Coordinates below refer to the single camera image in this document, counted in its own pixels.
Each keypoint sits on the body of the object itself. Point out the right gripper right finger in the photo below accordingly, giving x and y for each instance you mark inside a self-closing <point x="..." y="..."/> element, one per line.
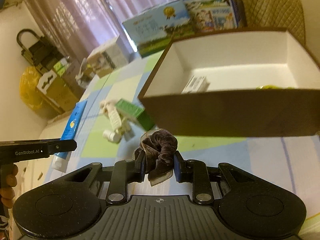
<point x="194" y="172"/>

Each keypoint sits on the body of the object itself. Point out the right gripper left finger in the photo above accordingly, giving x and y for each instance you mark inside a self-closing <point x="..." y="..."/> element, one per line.
<point x="121" y="175"/>

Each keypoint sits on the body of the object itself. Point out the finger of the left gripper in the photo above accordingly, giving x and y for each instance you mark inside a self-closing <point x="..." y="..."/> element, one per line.
<point x="57" y="146"/>

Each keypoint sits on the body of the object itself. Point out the blue cream tube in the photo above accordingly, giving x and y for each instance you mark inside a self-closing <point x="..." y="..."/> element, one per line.
<point x="61" y="159"/>

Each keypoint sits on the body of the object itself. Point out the small white bottle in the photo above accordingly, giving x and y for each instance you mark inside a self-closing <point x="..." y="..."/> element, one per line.
<point x="111" y="136"/>

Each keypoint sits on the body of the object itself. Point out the dark velvet scrunchie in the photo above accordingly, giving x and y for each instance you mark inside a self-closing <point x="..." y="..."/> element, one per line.
<point x="159" y="147"/>

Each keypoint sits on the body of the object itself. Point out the white vial tray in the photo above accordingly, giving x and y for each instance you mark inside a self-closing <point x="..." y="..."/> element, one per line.
<point x="119" y="123"/>

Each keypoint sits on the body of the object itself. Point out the green white medicine box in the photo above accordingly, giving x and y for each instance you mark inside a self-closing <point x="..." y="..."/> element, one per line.
<point x="135" y="114"/>

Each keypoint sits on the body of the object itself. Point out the white medicine box with birds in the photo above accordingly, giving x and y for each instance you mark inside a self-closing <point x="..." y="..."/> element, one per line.
<point x="197" y="84"/>

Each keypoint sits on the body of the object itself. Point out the yellow snack packet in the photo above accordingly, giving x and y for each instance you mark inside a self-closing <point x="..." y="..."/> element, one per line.
<point x="274" y="87"/>

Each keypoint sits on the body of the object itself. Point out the person's left hand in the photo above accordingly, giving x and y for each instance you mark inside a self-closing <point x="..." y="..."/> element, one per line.
<point x="7" y="192"/>

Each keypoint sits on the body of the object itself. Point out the checkered bed sheet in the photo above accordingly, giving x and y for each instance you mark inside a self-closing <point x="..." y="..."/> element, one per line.
<point x="292" y="163"/>

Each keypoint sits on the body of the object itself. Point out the yellow plastic bag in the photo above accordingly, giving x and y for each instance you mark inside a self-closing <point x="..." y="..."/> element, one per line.
<point x="31" y="97"/>

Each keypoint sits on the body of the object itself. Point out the beige white carton box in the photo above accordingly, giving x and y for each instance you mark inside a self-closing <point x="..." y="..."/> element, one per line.
<point x="108" y="57"/>

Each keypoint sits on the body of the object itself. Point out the brown white storage box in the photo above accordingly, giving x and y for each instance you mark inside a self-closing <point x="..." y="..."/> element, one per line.
<point x="236" y="62"/>

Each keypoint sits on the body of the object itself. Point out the pink curtain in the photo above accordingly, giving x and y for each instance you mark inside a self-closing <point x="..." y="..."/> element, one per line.
<point x="76" y="27"/>

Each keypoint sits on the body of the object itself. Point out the green milk carton box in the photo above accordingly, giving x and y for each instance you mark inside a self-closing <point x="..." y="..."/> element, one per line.
<point x="153" y="29"/>

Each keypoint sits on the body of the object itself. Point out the blue milk carton box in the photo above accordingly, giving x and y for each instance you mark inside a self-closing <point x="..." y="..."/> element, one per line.
<point x="213" y="15"/>

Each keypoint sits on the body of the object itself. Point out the quilted beige chair cover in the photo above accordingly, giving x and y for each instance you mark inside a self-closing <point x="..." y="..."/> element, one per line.
<point x="275" y="13"/>

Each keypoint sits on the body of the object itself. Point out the cardboard box with handle cutout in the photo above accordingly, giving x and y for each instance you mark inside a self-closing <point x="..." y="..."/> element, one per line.
<point x="56" y="92"/>

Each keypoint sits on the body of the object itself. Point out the black bag with handle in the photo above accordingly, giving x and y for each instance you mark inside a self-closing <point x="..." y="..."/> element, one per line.
<point x="42" y="55"/>

